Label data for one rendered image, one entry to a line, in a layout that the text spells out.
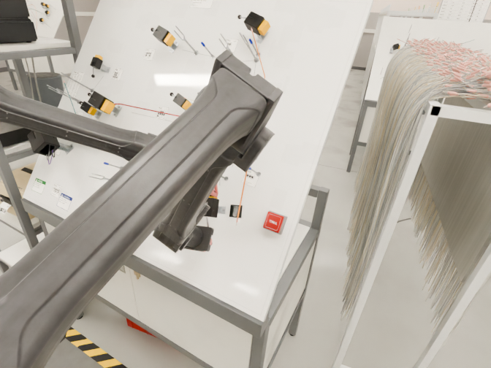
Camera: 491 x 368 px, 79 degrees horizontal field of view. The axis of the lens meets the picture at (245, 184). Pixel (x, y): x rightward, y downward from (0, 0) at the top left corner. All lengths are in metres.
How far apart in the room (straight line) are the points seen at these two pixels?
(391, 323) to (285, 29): 1.81
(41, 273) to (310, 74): 0.92
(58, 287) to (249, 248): 0.75
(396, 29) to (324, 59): 3.07
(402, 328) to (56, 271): 2.15
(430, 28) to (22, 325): 4.12
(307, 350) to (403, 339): 0.60
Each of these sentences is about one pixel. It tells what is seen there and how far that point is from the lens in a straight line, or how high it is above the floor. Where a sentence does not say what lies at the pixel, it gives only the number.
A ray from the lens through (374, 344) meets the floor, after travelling 2.12.
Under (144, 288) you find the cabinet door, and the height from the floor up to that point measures 0.66.
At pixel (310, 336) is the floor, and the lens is 2.02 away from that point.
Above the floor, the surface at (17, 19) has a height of 1.55.
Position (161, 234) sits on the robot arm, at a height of 1.20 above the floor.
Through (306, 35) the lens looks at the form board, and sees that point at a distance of 1.10.
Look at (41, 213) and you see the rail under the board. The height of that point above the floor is 0.84.
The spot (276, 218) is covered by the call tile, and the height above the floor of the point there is 1.13.
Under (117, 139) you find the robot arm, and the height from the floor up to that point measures 1.37.
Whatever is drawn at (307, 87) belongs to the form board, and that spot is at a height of 1.44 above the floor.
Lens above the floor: 1.64
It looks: 30 degrees down
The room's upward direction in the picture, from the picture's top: 4 degrees clockwise
